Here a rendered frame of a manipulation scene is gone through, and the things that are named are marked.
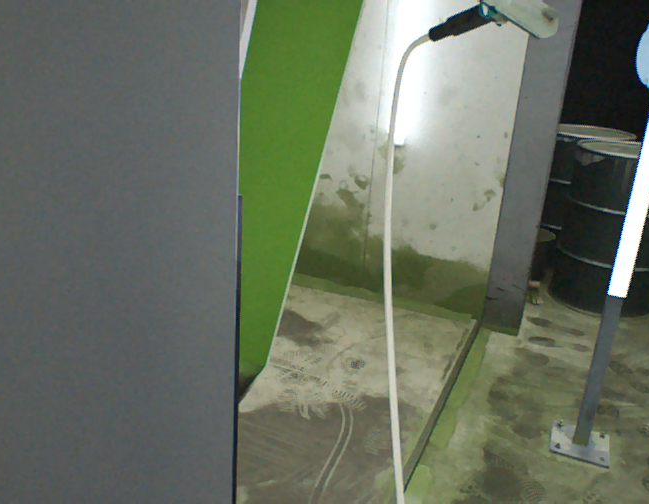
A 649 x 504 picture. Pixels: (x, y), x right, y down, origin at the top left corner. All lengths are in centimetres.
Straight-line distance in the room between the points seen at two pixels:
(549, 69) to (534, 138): 30
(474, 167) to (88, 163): 286
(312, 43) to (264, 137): 25
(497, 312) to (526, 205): 56
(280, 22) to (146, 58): 130
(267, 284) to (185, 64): 143
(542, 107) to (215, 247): 273
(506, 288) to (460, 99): 93
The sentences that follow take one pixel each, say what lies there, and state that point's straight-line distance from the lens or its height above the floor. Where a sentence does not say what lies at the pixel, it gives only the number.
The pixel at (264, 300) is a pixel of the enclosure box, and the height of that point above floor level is 67.
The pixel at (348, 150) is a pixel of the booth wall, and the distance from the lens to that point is 319.
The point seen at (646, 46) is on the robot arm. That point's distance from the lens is 96.
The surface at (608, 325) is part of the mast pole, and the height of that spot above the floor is 49.
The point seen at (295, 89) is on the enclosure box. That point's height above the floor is 123.
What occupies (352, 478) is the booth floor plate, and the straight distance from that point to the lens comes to 207.
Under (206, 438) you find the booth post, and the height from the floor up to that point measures 117.
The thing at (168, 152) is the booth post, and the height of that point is 131.
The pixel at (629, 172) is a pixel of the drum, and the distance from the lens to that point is 346.
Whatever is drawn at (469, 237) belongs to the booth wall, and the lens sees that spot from 310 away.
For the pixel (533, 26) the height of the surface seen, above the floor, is 139.
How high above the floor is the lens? 135
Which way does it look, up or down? 19 degrees down
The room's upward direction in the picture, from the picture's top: 4 degrees clockwise
